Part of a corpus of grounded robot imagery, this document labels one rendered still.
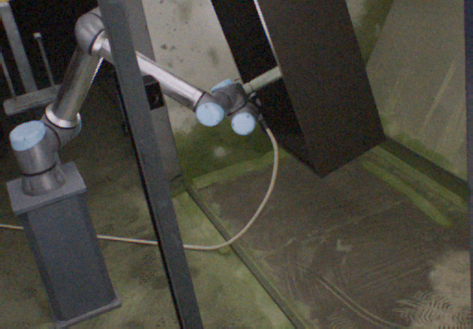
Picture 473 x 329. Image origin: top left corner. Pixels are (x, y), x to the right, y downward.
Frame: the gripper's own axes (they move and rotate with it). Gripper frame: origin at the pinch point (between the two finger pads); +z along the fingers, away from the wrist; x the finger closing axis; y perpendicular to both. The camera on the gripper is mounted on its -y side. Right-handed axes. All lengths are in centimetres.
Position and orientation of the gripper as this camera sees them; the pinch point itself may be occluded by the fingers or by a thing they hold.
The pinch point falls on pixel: (248, 95)
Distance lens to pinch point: 292.1
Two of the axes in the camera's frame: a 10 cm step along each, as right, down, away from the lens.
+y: 5.4, 8.1, 2.2
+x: 8.4, -4.8, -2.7
